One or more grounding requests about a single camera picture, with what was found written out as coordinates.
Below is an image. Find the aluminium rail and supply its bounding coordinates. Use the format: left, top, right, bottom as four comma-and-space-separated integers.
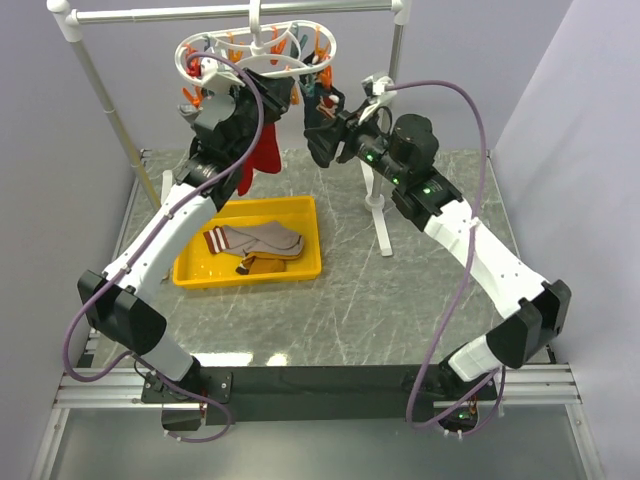
53, 364, 582, 409

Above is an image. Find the red penguin sock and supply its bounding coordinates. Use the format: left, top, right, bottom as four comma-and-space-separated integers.
237, 156, 254, 196

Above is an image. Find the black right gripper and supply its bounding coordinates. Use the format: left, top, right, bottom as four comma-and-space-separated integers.
303, 101, 407, 187

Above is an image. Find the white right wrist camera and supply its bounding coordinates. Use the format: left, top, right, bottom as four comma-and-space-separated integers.
357, 72, 396, 125

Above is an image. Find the yellow plastic bin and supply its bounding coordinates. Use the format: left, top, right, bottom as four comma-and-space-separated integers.
172, 195, 322, 289

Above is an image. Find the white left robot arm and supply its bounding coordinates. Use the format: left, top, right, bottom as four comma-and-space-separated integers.
78, 71, 294, 402

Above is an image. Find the brown striped grey sock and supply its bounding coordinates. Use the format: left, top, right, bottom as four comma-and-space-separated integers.
203, 221, 305, 258

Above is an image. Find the mustard yellow sock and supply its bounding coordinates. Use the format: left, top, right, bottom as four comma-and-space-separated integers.
236, 252, 286, 275

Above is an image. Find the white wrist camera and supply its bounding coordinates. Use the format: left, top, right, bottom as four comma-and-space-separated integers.
357, 72, 396, 125
185, 53, 245, 94

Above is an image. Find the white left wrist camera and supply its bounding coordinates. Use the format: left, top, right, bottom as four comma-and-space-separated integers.
185, 53, 245, 94

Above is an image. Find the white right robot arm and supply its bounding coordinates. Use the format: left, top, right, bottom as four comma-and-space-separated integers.
304, 113, 571, 399

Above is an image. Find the dark navy hanging sock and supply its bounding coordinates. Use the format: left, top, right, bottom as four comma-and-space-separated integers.
299, 81, 345, 131

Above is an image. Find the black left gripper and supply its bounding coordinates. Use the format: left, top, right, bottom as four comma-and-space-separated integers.
223, 68, 295, 166

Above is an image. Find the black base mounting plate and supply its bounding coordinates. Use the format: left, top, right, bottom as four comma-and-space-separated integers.
141, 365, 482, 422

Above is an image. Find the white clip hanger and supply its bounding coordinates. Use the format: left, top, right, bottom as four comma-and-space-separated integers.
174, 18, 337, 88

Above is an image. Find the white and silver drying rack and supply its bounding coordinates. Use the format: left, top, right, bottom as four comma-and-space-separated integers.
46, 0, 414, 281

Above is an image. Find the red sock with stripes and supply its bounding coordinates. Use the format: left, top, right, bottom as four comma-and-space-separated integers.
251, 123, 282, 174

